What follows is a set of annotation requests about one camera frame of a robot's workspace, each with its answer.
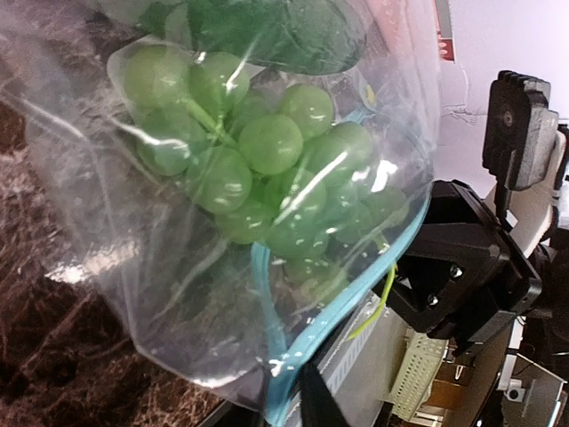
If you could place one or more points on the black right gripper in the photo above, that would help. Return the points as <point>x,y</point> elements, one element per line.
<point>474,281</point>

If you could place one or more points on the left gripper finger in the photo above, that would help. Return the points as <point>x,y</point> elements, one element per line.
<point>318,406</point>

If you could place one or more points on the green grape bunch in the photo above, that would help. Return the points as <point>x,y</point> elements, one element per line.
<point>285,175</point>

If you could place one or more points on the clear zip top bag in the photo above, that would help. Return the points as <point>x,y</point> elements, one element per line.
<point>221,315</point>

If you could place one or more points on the green cucumber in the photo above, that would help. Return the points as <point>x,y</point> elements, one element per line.
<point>313,38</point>

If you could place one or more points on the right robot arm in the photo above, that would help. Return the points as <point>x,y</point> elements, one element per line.
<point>551,265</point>

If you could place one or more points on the blue-grey crate in background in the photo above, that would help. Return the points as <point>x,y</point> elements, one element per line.
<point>421,362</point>

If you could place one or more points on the white slotted cable duct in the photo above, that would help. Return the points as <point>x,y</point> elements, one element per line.
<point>340,359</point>

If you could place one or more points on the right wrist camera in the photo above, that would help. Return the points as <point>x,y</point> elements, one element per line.
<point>520,130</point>

